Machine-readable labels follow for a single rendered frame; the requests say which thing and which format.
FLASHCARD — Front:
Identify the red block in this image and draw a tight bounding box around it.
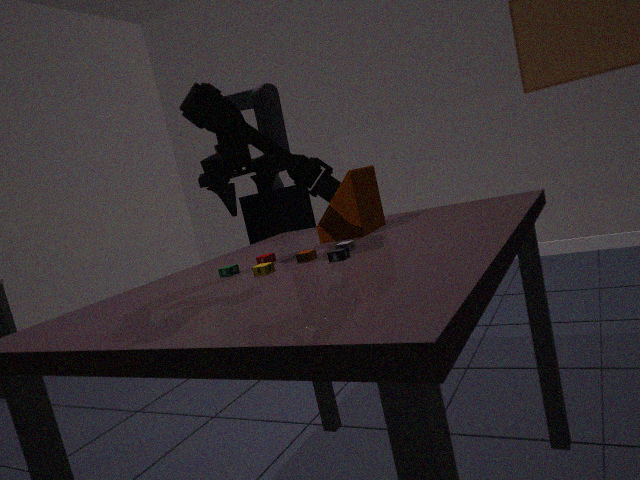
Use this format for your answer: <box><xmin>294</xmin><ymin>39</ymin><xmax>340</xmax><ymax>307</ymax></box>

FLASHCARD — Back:
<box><xmin>256</xmin><ymin>253</ymin><xmax>276</xmax><ymax>265</ymax></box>

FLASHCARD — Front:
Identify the green block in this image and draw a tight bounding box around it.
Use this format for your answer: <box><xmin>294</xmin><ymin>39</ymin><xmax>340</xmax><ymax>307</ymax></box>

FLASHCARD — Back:
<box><xmin>218</xmin><ymin>264</ymin><xmax>240</xmax><ymax>278</ymax></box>

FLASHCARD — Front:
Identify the yellow block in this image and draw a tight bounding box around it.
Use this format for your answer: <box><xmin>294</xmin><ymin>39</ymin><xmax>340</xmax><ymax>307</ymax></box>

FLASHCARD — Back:
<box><xmin>252</xmin><ymin>262</ymin><xmax>275</xmax><ymax>277</ymax></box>

